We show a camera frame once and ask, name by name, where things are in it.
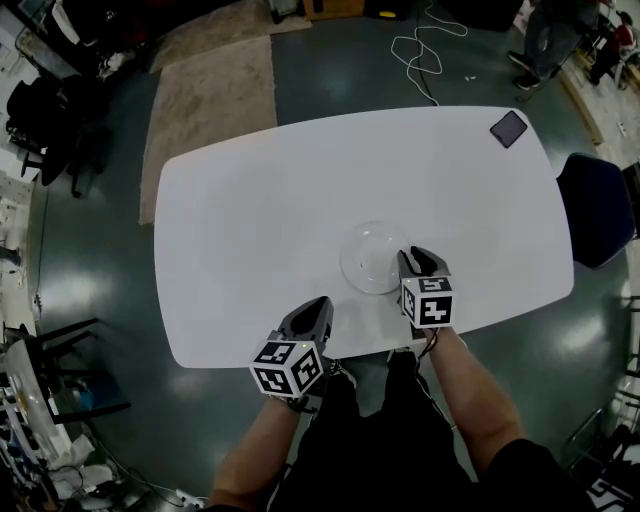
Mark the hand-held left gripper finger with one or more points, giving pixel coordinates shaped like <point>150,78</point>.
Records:
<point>326,320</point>
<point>289,320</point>

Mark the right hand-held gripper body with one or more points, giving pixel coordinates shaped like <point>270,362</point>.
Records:
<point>430,305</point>

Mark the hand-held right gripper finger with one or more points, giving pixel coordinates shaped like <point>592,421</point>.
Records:
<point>406,270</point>
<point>440,267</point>

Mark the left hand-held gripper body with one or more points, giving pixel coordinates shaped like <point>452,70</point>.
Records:
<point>287,367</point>

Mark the person's left forearm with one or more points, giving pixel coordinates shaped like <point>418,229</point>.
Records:
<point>250,455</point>

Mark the person's right forearm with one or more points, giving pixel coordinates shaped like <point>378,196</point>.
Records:
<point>475,400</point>

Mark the person's left sneaker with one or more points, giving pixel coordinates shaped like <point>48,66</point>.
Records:
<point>344,372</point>

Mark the person's black clothing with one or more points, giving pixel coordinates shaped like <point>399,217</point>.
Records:
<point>390,450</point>

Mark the black smartphone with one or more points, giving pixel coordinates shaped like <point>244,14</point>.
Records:
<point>508,129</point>

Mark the white power strip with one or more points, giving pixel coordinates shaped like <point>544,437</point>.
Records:
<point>190,498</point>

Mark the dark blue chair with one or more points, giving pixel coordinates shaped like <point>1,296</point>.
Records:
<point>595,210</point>

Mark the large beige rug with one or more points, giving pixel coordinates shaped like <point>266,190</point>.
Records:
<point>210,125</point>

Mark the black office chair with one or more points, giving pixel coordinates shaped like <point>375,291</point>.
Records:
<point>55,130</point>

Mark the clothes rack with clothes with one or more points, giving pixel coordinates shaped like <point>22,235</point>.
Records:
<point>90,25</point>

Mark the black frame stool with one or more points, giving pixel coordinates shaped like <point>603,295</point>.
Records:
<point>45,350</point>

